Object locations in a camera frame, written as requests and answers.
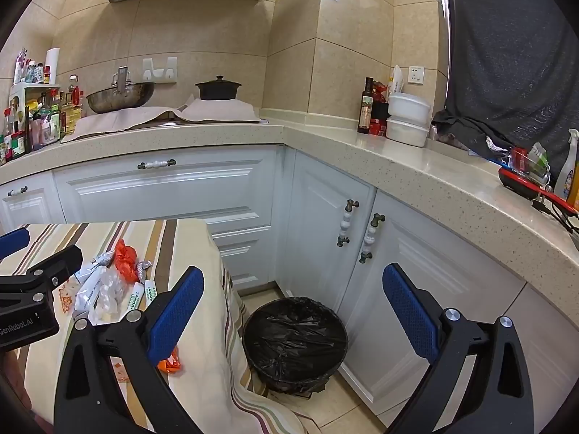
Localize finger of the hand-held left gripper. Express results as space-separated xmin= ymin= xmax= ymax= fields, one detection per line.
xmin=0 ymin=228 xmax=31 ymax=261
xmin=25 ymin=244 xmax=85 ymax=288

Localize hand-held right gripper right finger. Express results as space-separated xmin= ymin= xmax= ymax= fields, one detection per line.
xmin=382 ymin=262 xmax=534 ymax=434

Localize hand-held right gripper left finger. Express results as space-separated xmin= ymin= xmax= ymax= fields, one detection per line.
xmin=53 ymin=266 xmax=205 ymax=434

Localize orange white printed wrapper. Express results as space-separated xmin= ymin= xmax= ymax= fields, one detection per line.
xmin=54 ymin=280 xmax=80 ymax=315

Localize long white sachet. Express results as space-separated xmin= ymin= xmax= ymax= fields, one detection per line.
xmin=73 ymin=275 xmax=107 ymax=322

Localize orange snack wrapper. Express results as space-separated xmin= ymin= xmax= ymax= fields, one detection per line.
xmin=156 ymin=353 xmax=182 ymax=374

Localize clear plastic bag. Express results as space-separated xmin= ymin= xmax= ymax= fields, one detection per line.
xmin=93 ymin=269 xmax=130 ymax=324

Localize orange plastic bag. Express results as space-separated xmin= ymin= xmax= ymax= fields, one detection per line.
xmin=114 ymin=239 xmax=138 ymax=284

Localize bin with black bag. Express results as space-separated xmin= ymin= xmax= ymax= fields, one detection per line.
xmin=242 ymin=297 xmax=349 ymax=395

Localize person's left forearm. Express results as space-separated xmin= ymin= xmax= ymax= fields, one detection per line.
xmin=0 ymin=348 xmax=34 ymax=421

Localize narrow white cabinet door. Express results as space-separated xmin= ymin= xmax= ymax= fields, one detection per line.
xmin=0 ymin=173 xmax=65 ymax=237

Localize striped tablecloth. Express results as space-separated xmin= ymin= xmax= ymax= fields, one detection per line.
xmin=0 ymin=219 xmax=313 ymax=434

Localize white panelled cabinet door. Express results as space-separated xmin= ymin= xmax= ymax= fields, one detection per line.
xmin=339 ymin=190 xmax=528 ymax=419

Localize white corner cabinet door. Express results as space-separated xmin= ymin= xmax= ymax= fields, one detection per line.
xmin=276 ymin=149 xmax=379 ymax=323

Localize group of condiment bottles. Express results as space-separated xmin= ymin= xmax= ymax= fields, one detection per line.
xmin=0 ymin=47 xmax=86 ymax=166

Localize yellow cooking oil bottle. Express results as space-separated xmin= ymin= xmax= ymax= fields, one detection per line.
xmin=62 ymin=75 xmax=86 ymax=135

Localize white spice rack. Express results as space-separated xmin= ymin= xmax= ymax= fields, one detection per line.
xmin=9 ymin=84 xmax=62 ymax=145

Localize beige stove cover cloth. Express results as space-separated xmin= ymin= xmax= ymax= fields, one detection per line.
xmin=61 ymin=98 xmax=264 ymax=142

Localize red black device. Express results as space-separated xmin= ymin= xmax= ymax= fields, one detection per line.
xmin=499 ymin=147 xmax=579 ymax=213

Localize steel wok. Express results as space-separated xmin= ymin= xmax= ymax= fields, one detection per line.
xmin=86 ymin=67 xmax=157 ymax=115

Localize white lidded bowl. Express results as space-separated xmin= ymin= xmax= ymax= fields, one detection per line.
xmin=386 ymin=116 xmax=430 ymax=148
xmin=388 ymin=93 xmax=432 ymax=125

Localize paper towel roll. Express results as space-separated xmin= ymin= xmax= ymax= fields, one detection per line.
xmin=45 ymin=47 xmax=61 ymax=85

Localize red food packets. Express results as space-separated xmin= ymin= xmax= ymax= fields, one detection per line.
xmin=370 ymin=80 xmax=391 ymax=137

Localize clear container with green packets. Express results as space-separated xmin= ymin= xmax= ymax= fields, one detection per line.
xmin=509 ymin=142 xmax=551 ymax=186

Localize dark glass bottle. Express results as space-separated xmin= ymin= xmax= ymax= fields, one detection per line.
xmin=357 ymin=77 xmax=376 ymax=135

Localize white spray bottle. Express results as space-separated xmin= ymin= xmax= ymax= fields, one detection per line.
xmin=554 ymin=129 xmax=579 ymax=202

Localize black lidded pot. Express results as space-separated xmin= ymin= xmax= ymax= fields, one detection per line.
xmin=195 ymin=75 xmax=242 ymax=101

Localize dark curtain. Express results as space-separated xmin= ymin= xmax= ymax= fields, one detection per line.
xmin=432 ymin=0 xmax=579 ymax=182

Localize panelled door handle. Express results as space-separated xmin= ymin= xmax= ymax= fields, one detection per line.
xmin=359 ymin=213 xmax=386 ymax=264

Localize corner door handle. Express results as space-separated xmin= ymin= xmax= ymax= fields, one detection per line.
xmin=337 ymin=199 xmax=360 ymax=248

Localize black cable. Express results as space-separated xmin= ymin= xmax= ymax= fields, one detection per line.
xmin=531 ymin=196 xmax=579 ymax=236

